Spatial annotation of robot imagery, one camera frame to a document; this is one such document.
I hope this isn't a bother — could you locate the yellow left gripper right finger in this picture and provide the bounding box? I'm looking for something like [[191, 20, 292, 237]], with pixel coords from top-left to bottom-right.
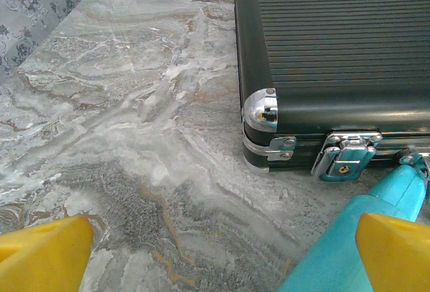
[[355, 213, 430, 292]]

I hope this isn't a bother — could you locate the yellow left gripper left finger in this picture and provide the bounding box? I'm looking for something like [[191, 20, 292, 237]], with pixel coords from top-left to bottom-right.
[[0, 215, 93, 292]]

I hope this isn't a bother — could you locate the teal plastic bottle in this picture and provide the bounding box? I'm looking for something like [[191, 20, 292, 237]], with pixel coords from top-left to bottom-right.
[[277, 164, 430, 292]]

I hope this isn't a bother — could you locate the black ribbed metal case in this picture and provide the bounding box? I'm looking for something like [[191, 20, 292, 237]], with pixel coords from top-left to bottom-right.
[[234, 0, 430, 182]]

